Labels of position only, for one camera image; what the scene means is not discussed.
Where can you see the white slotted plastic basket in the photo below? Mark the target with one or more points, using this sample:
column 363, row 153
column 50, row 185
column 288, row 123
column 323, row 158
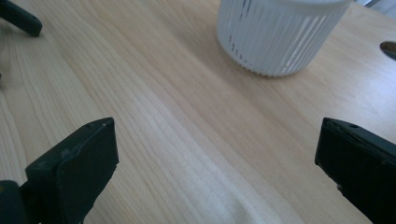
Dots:
column 277, row 34

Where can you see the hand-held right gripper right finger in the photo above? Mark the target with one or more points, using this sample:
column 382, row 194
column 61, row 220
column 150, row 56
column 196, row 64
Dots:
column 361, row 165

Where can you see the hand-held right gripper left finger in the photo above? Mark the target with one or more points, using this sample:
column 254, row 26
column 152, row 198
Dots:
column 81, row 174

